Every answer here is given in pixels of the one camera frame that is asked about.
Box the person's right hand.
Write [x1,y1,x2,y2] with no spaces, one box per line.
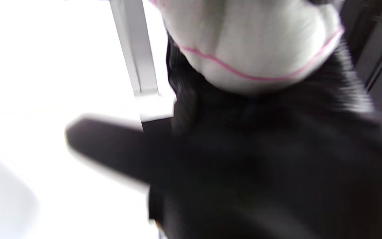
[65,32,382,239]

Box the white dish cloth pink edge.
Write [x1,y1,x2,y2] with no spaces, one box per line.
[150,0,346,97]

